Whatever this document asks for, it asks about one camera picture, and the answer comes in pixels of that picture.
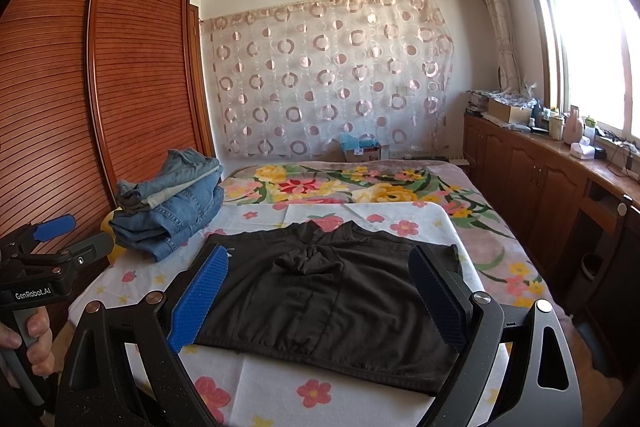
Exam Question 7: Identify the black shorts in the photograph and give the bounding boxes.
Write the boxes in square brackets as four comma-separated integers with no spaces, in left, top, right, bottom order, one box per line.
[195,221,457,395]

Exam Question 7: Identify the person's left hand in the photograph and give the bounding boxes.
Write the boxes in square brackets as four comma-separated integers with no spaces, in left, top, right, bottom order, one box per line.
[0,307,55,377]

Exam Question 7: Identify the folded blue jeans stack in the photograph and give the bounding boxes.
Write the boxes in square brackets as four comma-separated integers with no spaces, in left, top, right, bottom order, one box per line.
[110,148,224,261]

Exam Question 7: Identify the pink floral bedspread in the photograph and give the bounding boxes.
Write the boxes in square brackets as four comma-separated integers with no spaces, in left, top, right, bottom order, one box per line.
[209,160,551,307]

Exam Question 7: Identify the white floral towel sheet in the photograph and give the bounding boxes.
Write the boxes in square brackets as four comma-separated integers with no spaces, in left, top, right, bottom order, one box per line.
[70,202,483,426]

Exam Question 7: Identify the wooden sideboard cabinet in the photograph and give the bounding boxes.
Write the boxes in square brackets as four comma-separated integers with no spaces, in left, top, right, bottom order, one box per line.
[463,115,639,313]

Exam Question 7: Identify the brown wooden wardrobe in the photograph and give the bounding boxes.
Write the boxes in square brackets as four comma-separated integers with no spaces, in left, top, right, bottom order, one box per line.
[1,0,214,239]

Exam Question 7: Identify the cardboard box with blue bag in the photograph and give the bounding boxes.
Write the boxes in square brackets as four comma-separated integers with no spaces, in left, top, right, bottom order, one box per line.
[341,133,381,162]

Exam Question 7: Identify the cardboard box on sideboard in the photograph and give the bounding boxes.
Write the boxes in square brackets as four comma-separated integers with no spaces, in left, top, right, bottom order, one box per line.
[488,98,532,126]

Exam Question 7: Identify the pink bottle on sideboard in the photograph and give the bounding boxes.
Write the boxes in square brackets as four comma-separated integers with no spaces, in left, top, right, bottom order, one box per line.
[563,105,584,145]

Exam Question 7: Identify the circle patterned sheer curtain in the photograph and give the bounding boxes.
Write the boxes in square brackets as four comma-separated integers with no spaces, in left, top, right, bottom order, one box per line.
[201,0,454,159]

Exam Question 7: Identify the window side curtain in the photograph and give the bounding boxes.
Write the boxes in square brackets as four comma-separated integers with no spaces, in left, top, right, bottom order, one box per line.
[484,0,522,92]

